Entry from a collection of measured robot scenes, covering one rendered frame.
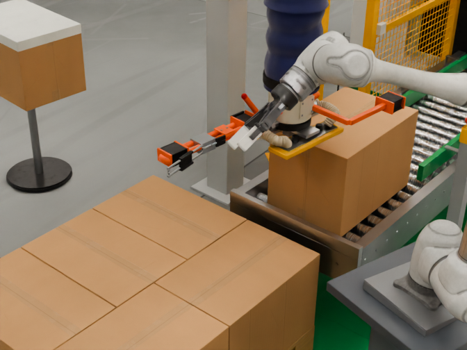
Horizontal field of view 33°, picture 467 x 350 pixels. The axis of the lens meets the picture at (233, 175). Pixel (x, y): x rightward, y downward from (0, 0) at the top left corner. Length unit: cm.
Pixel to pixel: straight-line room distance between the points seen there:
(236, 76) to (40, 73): 107
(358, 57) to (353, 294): 111
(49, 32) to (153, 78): 204
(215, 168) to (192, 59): 209
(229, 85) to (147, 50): 251
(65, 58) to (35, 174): 88
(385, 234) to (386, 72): 148
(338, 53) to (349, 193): 144
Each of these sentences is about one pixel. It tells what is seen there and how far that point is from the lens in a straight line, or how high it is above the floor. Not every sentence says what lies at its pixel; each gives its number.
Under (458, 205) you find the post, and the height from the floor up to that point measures 62.
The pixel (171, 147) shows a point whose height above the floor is 121.
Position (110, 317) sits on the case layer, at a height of 54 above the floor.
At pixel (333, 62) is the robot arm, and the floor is 177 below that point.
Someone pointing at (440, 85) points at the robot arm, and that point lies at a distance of 237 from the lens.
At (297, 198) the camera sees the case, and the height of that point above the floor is 66.
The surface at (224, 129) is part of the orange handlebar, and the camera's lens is 289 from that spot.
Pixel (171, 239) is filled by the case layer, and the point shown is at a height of 54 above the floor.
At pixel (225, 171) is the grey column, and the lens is 465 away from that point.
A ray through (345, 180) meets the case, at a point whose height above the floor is 85.
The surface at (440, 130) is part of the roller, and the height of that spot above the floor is 55.
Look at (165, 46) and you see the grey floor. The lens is 690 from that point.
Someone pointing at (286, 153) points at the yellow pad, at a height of 108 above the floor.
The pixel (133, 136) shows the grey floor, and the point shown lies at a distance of 543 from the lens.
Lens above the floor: 254
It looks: 31 degrees down
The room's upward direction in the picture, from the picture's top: 1 degrees clockwise
